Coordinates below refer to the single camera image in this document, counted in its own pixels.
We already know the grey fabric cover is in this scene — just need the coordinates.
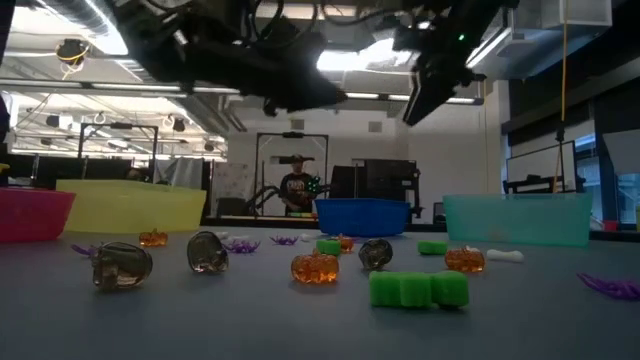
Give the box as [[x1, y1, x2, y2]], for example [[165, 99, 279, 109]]
[[154, 157, 205, 190]]

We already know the black partition panel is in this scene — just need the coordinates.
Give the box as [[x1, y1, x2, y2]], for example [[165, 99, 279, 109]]
[[7, 154, 134, 189]]

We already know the black round ceiling fixture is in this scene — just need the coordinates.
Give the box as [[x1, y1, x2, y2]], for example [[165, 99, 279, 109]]
[[54, 38, 91, 66]]

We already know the black gantry frame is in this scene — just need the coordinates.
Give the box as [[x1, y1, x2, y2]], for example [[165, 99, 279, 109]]
[[253, 131, 330, 217], [77, 122, 160, 174]]

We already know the background work table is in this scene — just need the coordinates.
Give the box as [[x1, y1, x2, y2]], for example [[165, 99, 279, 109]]
[[218, 213, 319, 229]]

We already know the pink round plastic bowl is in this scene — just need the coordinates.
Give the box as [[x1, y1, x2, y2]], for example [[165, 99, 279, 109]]
[[0, 187, 77, 245]]

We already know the black framed robot station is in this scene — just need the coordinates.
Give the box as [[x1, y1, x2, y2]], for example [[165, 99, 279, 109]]
[[503, 139, 586, 195]]

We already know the yellow translucent plastic bin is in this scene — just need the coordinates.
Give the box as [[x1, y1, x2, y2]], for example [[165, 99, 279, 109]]
[[55, 179, 208, 235]]

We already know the green foam decoration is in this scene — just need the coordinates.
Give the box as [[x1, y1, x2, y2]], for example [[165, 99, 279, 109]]
[[315, 238, 343, 258], [417, 239, 450, 256], [368, 270, 471, 309]]

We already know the teal translucent plastic bin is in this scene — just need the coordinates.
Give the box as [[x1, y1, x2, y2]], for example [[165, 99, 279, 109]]
[[442, 192, 594, 248]]

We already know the smoky clear plastic skull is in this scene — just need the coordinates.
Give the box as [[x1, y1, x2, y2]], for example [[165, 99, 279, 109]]
[[358, 237, 394, 272], [90, 241, 154, 293], [186, 230, 230, 275]]

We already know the white ceiling unit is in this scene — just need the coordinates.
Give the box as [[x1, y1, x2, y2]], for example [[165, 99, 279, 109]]
[[542, 0, 614, 29]]

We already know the black equipment rack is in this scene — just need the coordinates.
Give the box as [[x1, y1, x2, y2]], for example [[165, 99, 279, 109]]
[[329, 158, 424, 219]]

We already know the long ceiling tube light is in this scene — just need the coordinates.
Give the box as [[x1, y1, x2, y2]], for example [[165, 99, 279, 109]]
[[0, 78, 484, 105]]

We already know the black chair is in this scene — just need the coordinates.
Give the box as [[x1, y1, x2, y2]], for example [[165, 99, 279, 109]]
[[217, 197, 249, 217]]

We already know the blue plastic bin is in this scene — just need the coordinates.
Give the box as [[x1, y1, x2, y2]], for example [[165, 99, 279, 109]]
[[314, 197, 412, 238]]

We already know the bright ceiling light panel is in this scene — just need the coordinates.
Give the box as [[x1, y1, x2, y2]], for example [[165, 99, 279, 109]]
[[314, 37, 421, 74]]

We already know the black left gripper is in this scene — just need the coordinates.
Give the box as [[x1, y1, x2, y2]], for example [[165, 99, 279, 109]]
[[114, 0, 349, 117]]

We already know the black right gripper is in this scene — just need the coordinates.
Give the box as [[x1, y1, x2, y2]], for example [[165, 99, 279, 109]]
[[394, 14, 501, 126]]

